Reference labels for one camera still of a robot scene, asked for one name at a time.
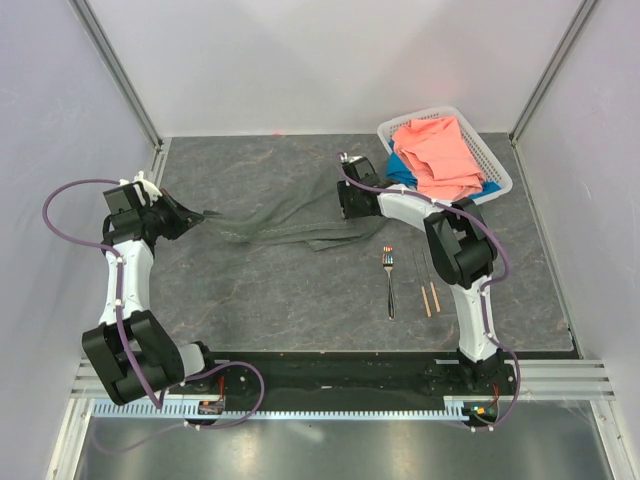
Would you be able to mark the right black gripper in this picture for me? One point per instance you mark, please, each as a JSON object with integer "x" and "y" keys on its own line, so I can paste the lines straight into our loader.
{"x": 343, "y": 189}

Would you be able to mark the slotted cable duct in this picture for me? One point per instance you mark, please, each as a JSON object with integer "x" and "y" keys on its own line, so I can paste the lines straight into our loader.
{"x": 196, "y": 410}

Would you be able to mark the silver metal fork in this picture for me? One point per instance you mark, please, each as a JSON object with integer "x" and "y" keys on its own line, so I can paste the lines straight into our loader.
{"x": 388, "y": 264}

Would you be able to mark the salmon pink cloth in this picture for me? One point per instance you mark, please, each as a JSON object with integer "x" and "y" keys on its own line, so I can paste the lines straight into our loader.
{"x": 436, "y": 154}

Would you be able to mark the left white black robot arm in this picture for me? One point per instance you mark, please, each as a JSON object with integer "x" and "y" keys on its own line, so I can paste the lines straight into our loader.
{"x": 131, "y": 353}

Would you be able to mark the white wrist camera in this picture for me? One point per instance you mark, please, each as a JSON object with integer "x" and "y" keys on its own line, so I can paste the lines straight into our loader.
{"x": 345, "y": 159}
{"x": 147, "y": 192}

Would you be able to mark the white plastic basket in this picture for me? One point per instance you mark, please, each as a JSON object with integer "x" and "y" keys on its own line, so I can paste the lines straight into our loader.
{"x": 492, "y": 168}

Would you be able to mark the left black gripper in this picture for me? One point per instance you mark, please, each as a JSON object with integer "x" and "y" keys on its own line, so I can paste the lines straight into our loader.
{"x": 183, "y": 221}

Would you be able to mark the right metal chopstick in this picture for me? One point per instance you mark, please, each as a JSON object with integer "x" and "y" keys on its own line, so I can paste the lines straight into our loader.
{"x": 431, "y": 283}

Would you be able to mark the blue cloth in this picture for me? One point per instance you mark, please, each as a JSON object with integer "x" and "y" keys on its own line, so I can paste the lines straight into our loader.
{"x": 397, "y": 171}

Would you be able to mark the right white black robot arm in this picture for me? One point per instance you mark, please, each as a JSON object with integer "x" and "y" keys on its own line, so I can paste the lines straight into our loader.
{"x": 462, "y": 251}

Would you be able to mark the grey cloth napkin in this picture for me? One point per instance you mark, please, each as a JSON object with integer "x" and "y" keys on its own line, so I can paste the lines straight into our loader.
{"x": 307, "y": 211}

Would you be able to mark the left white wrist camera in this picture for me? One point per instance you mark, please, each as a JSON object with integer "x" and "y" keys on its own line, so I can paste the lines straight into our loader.
{"x": 147, "y": 192}

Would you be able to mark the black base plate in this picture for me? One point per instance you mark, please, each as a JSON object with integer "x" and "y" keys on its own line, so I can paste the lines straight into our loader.
{"x": 428, "y": 373}

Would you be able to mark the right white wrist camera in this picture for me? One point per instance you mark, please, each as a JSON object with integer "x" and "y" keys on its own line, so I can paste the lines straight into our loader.
{"x": 345, "y": 159}

